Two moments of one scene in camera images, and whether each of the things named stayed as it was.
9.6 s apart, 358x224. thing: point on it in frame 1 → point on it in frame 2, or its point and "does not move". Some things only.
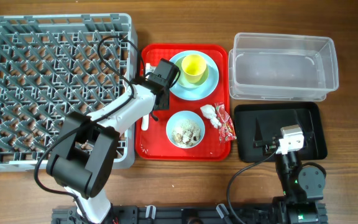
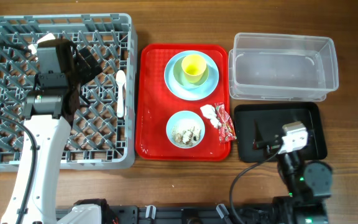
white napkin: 209,111 does not move
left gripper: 166,106 → 87,74
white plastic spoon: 145,122 → 121,78
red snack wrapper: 227,132 does not move
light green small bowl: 183,82 does not move
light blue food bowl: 185,129 does not move
